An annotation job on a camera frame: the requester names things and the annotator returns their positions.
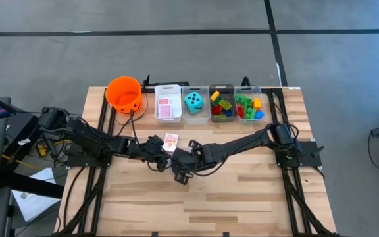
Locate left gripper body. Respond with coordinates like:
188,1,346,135
133,136,166,162

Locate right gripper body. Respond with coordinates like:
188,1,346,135
172,144,216,174

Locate clear-wrapped playing card deck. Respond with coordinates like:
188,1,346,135
162,132,180,153

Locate pink playing card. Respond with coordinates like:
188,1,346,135
158,103,172,119

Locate teal foam die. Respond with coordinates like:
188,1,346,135
184,92,205,115

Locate white plastic bin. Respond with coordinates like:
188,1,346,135
154,84,183,124

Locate clear plastic bin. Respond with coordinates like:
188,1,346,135
181,86,211,125
234,86,266,125

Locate orange pumpkin bucket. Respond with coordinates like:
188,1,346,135
105,76,143,115

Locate grey plastic bin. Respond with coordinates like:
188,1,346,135
208,83,237,123

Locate black equipment stand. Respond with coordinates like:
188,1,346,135
0,113,66,198

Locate white paper sheets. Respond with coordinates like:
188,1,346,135
11,167,58,223

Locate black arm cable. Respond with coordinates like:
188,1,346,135
115,110,141,146
189,157,230,178

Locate yellow cable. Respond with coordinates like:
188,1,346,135
1,140,77,169

